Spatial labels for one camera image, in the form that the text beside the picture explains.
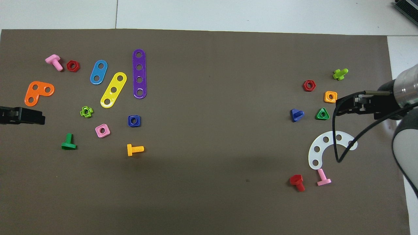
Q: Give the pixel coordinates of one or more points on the pink plastic screw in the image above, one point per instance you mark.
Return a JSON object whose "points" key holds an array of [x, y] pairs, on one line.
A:
{"points": [[52, 59], [322, 175]]}

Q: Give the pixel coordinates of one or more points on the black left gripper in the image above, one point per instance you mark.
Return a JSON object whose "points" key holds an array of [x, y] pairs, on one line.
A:
{"points": [[9, 120]]}

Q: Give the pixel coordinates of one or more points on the purple four-hole plastic strip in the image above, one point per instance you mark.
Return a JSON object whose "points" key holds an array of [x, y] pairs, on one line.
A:
{"points": [[139, 73]]}

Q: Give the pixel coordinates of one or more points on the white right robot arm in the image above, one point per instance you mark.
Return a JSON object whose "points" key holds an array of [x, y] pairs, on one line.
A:
{"points": [[405, 88]]}

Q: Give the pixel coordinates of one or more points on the white curved five-hole plate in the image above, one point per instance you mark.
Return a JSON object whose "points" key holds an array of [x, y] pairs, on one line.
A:
{"points": [[321, 144]]}

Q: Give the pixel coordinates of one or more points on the blue two-hole plastic strip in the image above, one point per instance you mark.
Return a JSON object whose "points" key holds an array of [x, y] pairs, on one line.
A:
{"points": [[98, 72]]}

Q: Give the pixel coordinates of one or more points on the orange square plastic nut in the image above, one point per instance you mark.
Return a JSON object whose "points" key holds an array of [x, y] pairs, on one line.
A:
{"points": [[326, 99]]}

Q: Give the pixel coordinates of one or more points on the blue plastic screw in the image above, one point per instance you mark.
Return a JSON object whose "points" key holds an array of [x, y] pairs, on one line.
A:
{"points": [[296, 115]]}

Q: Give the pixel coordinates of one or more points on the pink square plastic nut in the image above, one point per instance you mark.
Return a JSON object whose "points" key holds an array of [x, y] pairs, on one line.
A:
{"points": [[99, 132]]}

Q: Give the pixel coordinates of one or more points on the yellow three-hole plastic strip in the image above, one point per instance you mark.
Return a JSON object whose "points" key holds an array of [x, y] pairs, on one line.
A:
{"points": [[117, 84]]}

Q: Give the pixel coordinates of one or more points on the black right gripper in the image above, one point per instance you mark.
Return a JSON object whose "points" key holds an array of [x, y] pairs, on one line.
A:
{"points": [[380, 106]]}

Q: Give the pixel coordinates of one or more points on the orange angled three-hole plate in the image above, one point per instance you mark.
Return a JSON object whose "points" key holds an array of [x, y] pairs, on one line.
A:
{"points": [[40, 93]]}

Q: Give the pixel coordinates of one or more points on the dark green plastic screw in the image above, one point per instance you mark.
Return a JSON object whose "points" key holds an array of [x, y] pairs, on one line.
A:
{"points": [[69, 138]]}

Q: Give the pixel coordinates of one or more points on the large brown table mat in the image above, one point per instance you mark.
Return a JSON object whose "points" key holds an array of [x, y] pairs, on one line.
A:
{"points": [[209, 163]]}

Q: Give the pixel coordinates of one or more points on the red plastic screw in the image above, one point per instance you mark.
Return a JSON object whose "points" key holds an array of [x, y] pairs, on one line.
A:
{"points": [[296, 179]]}

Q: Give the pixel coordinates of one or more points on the red hexagonal plastic nut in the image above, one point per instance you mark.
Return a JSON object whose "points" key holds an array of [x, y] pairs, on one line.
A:
{"points": [[68, 66], [304, 86]]}

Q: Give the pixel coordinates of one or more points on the green triangular plastic nut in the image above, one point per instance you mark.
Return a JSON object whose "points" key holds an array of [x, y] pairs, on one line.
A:
{"points": [[318, 117]]}

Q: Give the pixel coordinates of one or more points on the blue square plastic nut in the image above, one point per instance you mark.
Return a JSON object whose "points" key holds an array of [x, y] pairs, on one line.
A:
{"points": [[130, 124]]}

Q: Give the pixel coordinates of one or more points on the lime green plastic screw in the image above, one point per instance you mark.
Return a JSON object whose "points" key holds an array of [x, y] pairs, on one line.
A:
{"points": [[339, 74]]}

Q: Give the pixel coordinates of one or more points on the green cross-shaped plastic nut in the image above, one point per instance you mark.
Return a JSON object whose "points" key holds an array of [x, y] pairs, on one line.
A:
{"points": [[82, 112]]}

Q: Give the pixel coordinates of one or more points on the yellow plastic screw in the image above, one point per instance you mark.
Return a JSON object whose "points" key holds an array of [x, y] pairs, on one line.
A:
{"points": [[135, 149]]}

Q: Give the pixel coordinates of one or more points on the dark ribbed device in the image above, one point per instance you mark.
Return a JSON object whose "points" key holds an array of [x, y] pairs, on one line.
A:
{"points": [[408, 8]]}

